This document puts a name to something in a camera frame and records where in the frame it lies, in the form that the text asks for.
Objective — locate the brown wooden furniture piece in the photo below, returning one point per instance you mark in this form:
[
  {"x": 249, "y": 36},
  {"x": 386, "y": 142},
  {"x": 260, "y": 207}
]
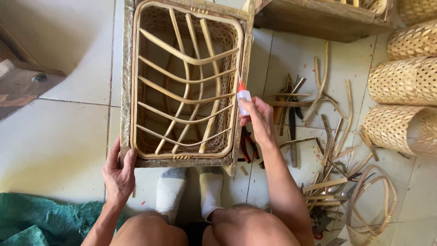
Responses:
[{"x": 20, "y": 85}]

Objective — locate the person's left white sock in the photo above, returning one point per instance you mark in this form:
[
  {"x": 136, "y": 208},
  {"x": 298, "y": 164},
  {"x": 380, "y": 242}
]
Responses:
[{"x": 170, "y": 191}]

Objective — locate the person's white sock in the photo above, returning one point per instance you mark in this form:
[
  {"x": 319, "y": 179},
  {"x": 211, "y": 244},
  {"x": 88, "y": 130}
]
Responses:
[
  {"x": 170, "y": 191},
  {"x": 211, "y": 189}
]

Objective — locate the person's left leg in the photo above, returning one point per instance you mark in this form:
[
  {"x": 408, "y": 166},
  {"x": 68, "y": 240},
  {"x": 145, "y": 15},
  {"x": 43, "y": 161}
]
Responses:
[{"x": 150, "y": 230}]

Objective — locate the woven bamboo basket rattan frame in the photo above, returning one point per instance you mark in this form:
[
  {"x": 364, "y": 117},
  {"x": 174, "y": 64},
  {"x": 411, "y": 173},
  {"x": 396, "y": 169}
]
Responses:
[{"x": 186, "y": 61}]

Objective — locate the person's right leg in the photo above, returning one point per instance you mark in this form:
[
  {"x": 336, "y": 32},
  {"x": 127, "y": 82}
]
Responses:
[{"x": 245, "y": 227}]

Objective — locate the rattan loop frame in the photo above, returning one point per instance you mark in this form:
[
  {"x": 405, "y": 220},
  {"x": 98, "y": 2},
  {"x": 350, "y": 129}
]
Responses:
[{"x": 387, "y": 191}]

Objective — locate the white glue bottle red tip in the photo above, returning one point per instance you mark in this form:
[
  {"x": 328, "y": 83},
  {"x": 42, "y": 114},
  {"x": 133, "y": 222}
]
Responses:
[{"x": 243, "y": 99}]

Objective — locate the dark wooden box mold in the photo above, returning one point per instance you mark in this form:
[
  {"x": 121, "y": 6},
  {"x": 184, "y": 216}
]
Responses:
[{"x": 317, "y": 25}]

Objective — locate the black shorts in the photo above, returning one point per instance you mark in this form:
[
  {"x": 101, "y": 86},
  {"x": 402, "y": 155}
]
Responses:
[{"x": 195, "y": 234}]

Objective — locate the pile of bamboo strip scraps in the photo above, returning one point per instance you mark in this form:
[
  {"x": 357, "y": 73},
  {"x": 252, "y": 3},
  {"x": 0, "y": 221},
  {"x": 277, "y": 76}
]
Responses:
[{"x": 327, "y": 147}]

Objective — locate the person's right white sock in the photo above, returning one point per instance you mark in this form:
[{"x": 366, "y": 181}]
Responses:
[{"x": 211, "y": 189}]

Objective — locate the green mesh sack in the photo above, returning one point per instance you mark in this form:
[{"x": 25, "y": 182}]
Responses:
[{"x": 41, "y": 222}]

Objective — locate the weathered wooden box mold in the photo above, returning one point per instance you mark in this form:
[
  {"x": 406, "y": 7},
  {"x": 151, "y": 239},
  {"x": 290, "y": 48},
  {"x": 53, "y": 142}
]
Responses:
[{"x": 126, "y": 85}]

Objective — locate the person's right hand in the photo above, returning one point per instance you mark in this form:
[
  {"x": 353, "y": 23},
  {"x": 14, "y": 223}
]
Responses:
[{"x": 261, "y": 119}]

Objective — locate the rolled woven bamboo sheet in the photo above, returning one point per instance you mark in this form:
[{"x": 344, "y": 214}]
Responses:
[
  {"x": 403, "y": 82},
  {"x": 413, "y": 42},
  {"x": 414, "y": 10},
  {"x": 389, "y": 128}
]

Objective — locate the person's leg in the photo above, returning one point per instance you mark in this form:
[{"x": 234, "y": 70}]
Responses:
[
  {"x": 150, "y": 230},
  {"x": 245, "y": 227}
]

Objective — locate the person's left hand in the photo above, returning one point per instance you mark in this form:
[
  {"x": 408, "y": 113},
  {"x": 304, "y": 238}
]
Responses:
[{"x": 116, "y": 179}]

